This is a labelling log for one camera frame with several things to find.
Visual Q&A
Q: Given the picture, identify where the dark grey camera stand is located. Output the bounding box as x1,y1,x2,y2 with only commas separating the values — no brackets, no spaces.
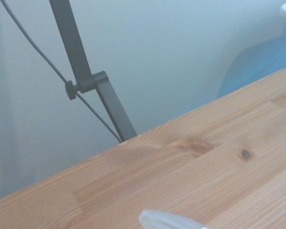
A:
49,0,138,142

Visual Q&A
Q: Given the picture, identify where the thin grey cable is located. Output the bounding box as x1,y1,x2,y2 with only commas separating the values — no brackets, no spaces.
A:
0,0,123,144

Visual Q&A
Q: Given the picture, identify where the blue rounded object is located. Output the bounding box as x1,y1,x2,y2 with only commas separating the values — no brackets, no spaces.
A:
216,18,286,99

